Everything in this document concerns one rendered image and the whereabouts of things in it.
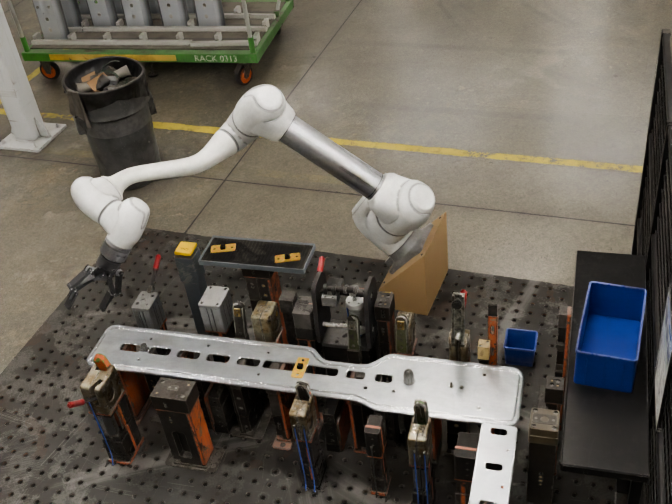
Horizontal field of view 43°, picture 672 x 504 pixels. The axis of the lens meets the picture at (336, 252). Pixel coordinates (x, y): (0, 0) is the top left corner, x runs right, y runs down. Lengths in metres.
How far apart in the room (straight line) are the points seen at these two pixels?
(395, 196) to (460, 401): 0.78
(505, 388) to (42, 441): 1.57
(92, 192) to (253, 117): 0.57
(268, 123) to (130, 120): 2.53
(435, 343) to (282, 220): 2.07
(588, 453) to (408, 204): 1.03
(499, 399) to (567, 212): 2.51
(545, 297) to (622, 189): 1.92
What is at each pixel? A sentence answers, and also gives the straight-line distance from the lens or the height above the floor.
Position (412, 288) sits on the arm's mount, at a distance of 3.16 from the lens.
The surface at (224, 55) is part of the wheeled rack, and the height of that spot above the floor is 0.27.
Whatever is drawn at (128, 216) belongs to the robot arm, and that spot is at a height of 1.38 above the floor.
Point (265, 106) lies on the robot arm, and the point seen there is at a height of 1.58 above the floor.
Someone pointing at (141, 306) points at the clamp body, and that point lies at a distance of 2.94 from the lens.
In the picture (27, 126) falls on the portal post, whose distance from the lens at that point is 6.34.
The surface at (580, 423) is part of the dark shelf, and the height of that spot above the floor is 1.03.
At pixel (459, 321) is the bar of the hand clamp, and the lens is 2.59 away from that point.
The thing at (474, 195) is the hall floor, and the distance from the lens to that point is 5.04.
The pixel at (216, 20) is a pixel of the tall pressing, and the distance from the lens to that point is 6.76.
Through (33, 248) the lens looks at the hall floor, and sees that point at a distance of 5.32.
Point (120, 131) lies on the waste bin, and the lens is 5.32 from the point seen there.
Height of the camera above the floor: 2.90
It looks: 38 degrees down
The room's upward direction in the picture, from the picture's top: 8 degrees counter-clockwise
